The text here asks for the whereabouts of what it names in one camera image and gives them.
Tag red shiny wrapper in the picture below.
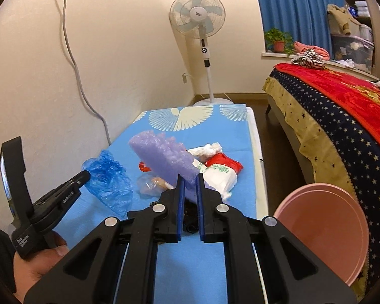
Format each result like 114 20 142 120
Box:
204 153 243 174

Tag orange red plastic bag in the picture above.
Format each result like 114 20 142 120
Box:
139 161 151 172

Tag zebra striped cloth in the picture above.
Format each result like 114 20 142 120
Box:
291 50 326 69

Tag blue curtain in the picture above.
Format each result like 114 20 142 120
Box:
259 0 345 53

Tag white standing fan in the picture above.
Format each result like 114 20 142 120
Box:
169 0 232 106

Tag white tissue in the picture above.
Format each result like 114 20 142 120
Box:
187 142 222 159

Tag white printed plastic bag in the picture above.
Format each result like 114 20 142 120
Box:
193 159 237 201

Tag blue plastic bag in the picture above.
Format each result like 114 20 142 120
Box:
82 150 133 219

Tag bed with star blanket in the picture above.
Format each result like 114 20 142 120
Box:
263 67 380 299

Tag purple foam sheet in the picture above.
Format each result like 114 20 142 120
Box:
128 130 200 203

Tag beige jacket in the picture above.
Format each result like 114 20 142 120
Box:
327 4 360 36

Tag person left hand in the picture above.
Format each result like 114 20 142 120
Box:
13 231 69 303

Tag clear plastic bag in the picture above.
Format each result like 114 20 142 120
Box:
137 173 174 197

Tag clear storage box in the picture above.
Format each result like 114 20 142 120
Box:
331 34 374 73

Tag grey wall cable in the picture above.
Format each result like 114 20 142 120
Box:
46 0 112 146

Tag pink plastic trash bin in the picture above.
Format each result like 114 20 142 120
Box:
274 183 369 286

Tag potted green plant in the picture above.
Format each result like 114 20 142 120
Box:
264 28 294 55

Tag pink folded clothes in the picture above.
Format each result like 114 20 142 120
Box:
294 41 330 61

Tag red blanket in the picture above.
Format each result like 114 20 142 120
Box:
275 63 380 145

